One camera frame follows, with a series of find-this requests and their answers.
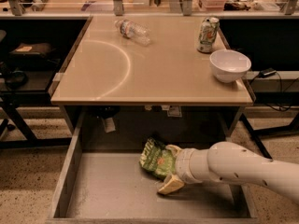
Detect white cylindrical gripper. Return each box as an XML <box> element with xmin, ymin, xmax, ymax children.
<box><xmin>158</xmin><ymin>145</ymin><xmax>199</xmax><ymax>195</ymax></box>

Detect green jalapeno chip bag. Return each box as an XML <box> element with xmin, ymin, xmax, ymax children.
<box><xmin>139</xmin><ymin>137</ymin><xmax>176</xmax><ymax>180</ymax></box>

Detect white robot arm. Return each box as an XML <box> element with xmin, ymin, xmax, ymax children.
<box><xmin>158</xmin><ymin>142</ymin><xmax>299</xmax><ymax>203</ymax></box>

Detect open grey drawer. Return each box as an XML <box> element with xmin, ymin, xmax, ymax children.
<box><xmin>46</xmin><ymin>106</ymin><xmax>259</xmax><ymax>224</ymax></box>

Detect white paper tag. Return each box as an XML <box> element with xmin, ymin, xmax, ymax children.
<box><xmin>102</xmin><ymin>118</ymin><xmax>116</xmax><ymax>133</ymax></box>

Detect white bowl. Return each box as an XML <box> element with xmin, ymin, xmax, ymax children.
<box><xmin>209</xmin><ymin>49</ymin><xmax>251</xmax><ymax>83</ymax></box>

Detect black power adapter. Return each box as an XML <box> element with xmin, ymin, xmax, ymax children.
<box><xmin>259</xmin><ymin>68</ymin><xmax>277</xmax><ymax>78</ymax></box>

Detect clear plastic water bottle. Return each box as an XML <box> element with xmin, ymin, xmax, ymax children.
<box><xmin>114</xmin><ymin>20</ymin><xmax>150</xmax><ymax>46</ymax></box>

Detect green white soda can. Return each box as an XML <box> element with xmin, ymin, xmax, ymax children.
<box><xmin>197</xmin><ymin>17</ymin><xmax>220</xmax><ymax>53</ymax></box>

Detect black headphones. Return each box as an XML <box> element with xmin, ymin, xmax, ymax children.
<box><xmin>0</xmin><ymin>63</ymin><xmax>28</xmax><ymax>90</ymax></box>

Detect black table leg frame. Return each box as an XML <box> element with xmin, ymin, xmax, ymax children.
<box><xmin>240</xmin><ymin>114</ymin><xmax>299</xmax><ymax>159</ymax></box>

